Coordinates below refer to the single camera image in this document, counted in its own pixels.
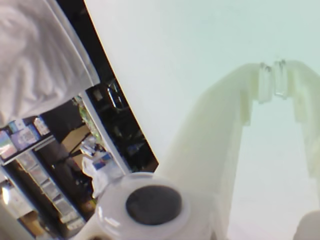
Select shelving with assorted boxes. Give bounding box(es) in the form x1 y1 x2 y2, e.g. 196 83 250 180
14 149 87 237

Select white plastic bag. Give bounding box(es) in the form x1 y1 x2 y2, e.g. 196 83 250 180
81 149 123 198

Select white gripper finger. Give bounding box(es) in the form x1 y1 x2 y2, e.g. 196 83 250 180
273 58 320 185
157 61 273 240

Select white wrinkled fabric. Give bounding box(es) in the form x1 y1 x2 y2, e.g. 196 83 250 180
0 0 101 125

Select shelf with boxes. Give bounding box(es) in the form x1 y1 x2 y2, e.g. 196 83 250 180
0 116 57 167

